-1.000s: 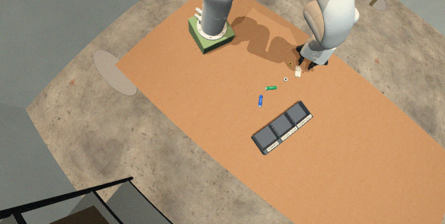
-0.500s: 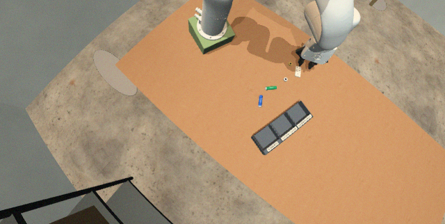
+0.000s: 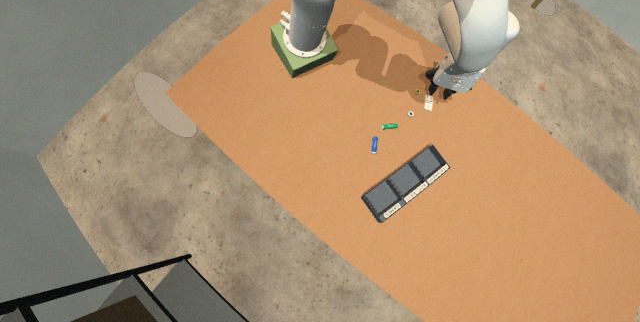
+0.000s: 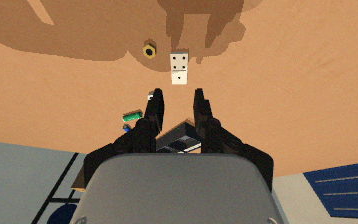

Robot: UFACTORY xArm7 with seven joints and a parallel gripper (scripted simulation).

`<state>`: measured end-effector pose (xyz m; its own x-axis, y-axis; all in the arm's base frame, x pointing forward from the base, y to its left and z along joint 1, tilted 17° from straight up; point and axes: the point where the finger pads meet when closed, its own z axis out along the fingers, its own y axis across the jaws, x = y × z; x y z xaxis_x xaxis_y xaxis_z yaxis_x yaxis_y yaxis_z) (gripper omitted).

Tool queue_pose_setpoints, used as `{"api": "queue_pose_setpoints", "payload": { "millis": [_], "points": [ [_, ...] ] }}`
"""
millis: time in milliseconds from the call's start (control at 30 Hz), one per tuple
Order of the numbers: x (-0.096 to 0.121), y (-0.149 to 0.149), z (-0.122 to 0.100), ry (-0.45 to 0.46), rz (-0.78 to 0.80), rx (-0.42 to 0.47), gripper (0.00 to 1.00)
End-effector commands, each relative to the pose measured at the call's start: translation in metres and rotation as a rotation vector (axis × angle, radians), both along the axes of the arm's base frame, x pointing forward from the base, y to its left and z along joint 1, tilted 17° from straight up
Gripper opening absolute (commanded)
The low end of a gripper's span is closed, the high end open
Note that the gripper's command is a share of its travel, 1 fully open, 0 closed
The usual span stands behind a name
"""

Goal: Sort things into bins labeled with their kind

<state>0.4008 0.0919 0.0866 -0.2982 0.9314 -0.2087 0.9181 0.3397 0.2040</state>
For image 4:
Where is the silver hex nut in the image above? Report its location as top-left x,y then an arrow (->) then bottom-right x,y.
148,92 -> 154,100

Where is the blue aa battery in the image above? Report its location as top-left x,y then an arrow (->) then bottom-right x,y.
123,125 -> 131,132

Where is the black rack of labelled bins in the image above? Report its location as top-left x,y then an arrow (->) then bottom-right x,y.
156,122 -> 201,153

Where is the brass hex nut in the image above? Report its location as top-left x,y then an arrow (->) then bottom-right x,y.
143,43 -> 156,59

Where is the cream domino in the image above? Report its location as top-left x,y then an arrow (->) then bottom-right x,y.
170,52 -> 188,84

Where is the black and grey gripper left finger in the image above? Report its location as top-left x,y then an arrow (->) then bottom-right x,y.
84,88 -> 165,189

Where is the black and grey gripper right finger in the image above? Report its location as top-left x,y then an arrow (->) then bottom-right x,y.
193,88 -> 274,194

